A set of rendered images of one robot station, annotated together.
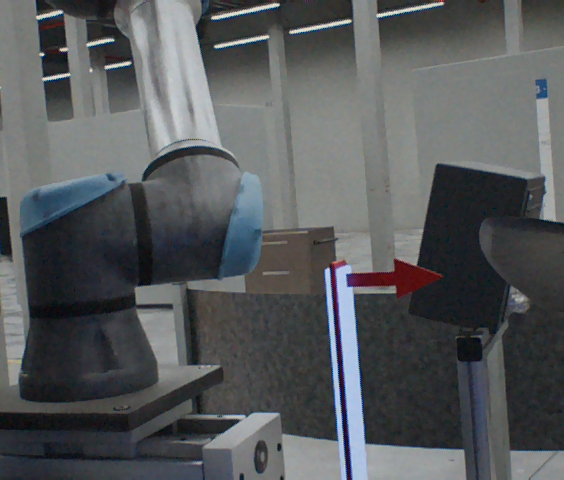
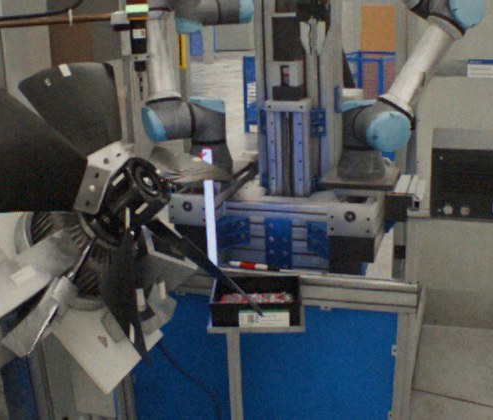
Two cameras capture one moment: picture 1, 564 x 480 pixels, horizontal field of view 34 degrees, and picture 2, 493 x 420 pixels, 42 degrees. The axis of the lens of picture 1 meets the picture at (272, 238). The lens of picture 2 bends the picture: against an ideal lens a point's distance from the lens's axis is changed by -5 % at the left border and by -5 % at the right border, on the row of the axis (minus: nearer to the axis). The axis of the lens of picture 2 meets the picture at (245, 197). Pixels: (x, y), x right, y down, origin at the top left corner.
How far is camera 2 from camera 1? 1.84 m
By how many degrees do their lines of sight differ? 87
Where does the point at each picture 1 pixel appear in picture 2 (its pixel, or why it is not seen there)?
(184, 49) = (418, 51)
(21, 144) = not seen: outside the picture
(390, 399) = not seen: outside the picture
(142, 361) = (355, 170)
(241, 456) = (333, 210)
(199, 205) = (365, 120)
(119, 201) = (354, 112)
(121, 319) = (353, 153)
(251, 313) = not seen: outside the picture
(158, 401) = (338, 183)
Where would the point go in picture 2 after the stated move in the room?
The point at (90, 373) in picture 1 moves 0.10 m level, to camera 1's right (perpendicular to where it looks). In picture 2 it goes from (341, 167) to (347, 176)
